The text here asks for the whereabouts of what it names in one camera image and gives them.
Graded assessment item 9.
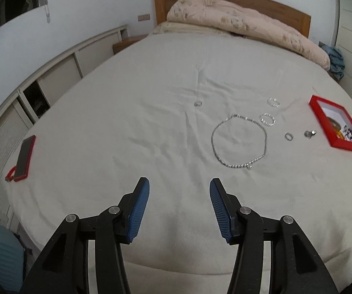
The wooden nightstand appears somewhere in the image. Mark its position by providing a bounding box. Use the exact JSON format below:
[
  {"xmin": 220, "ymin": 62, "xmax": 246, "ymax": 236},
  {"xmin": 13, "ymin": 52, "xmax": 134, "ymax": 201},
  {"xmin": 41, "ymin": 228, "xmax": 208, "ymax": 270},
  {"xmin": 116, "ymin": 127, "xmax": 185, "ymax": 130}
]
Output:
[{"xmin": 112, "ymin": 34, "xmax": 148, "ymax": 55}]

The red wrist strap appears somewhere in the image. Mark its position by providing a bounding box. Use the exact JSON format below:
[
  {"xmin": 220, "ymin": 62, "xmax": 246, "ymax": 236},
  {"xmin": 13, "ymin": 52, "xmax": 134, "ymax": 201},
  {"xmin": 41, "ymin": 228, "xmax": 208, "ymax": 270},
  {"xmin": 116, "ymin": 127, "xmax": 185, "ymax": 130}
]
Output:
[{"xmin": 5, "ymin": 166, "xmax": 18, "ymax": 184}]

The orange bangle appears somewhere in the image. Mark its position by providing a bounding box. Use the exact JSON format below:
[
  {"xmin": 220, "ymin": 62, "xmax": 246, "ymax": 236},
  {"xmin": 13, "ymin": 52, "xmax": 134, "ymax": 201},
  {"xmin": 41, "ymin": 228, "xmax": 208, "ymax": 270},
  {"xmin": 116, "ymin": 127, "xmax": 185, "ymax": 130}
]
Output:
[{"xmin": 328, "ymin": 117, "xmax": 343, "ymax": 137}]

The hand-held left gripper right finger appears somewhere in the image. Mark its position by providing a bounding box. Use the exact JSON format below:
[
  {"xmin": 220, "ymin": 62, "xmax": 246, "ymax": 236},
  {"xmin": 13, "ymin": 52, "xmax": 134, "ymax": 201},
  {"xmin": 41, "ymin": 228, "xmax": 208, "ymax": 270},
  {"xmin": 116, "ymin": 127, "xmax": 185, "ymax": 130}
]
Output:
[{"xmin": 210, "ymin": 178, "xmax": 339, "ymax": 294}]

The phone in red case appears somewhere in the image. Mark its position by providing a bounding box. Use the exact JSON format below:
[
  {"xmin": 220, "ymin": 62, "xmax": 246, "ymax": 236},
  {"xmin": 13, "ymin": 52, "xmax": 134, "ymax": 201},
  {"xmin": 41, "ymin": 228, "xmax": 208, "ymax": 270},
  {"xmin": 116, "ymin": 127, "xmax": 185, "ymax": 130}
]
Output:
[{"xmin": 13, "ymin": 135, "xmax": 37, "ymax": 182}]

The blue crumpled cloth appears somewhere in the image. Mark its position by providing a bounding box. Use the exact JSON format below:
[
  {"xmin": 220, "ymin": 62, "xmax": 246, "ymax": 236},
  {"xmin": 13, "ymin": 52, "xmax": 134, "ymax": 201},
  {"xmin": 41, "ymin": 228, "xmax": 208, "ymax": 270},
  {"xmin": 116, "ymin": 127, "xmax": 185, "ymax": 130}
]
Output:
[{"xmin": 321, "ymin": 44, "xmax": 346, "ymax": 82}]

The red jewelry box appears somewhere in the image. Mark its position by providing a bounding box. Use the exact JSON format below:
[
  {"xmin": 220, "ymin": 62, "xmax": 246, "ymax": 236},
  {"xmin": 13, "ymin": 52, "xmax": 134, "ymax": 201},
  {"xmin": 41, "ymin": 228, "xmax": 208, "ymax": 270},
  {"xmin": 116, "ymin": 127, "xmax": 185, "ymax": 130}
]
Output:
[{"xmin": 309, "ymin": 95, "xmax": 352, "ymax": 153}]

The white low cabinet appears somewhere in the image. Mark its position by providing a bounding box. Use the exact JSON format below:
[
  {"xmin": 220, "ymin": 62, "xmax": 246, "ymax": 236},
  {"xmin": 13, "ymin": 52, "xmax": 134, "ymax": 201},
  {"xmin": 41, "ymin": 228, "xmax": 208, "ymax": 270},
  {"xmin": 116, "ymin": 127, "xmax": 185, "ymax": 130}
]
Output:
[{"xmin": 0, "ymin": 24, "xmax": 129, "ymax": 230}]

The wooden headboard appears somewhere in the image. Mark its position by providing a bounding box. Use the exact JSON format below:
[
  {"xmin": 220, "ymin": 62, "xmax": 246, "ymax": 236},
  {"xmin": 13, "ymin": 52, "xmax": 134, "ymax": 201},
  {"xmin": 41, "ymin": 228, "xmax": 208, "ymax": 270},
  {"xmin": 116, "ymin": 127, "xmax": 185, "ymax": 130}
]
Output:
[{"xmin": 154, "ymin": 0, "xmax": 312, "ymax": 39}]

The beige floral duvet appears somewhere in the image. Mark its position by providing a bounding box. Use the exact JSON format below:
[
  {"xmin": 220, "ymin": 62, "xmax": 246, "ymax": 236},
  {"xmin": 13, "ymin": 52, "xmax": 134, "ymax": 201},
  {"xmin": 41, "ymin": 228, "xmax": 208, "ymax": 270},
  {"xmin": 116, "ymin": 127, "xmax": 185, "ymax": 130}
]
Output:
[{"xmin": 165, "ymin": 0, "xmax": 330, "ymax": 69}]

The silver bead necklace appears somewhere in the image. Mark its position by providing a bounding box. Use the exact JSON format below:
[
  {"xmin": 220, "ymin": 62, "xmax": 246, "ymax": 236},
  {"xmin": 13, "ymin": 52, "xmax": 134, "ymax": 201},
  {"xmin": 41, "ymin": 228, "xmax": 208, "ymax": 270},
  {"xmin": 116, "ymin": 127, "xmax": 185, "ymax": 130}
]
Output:
[{"xmin": 211, "ymin": 114, "xmax": 268, "ymax": 170}]

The cream pillow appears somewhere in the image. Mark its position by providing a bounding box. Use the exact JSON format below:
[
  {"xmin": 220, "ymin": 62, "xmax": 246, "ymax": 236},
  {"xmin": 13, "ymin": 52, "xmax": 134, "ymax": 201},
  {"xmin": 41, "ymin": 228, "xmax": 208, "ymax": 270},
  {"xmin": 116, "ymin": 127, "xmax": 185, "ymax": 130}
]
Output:
[{"xmin": 149, "ymin": 21, "xmax": 226, "ymax": 36}]

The bed with white sheet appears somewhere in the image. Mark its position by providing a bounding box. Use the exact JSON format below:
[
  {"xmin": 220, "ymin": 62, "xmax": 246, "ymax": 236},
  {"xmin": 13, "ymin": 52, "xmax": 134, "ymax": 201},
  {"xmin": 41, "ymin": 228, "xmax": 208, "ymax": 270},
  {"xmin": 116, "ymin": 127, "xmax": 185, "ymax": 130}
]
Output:
[{"xmin": 6, "ymin": 32, "xmax": 352, "ymax": 294}]

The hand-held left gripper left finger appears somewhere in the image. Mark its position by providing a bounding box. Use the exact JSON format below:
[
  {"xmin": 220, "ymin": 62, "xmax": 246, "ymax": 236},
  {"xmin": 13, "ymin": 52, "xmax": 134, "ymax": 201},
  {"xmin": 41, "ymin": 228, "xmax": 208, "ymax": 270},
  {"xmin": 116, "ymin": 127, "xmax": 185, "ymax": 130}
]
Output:
[{"xmin": 20, "ymin": 177, "xmax": 150, "ymax": 294}]

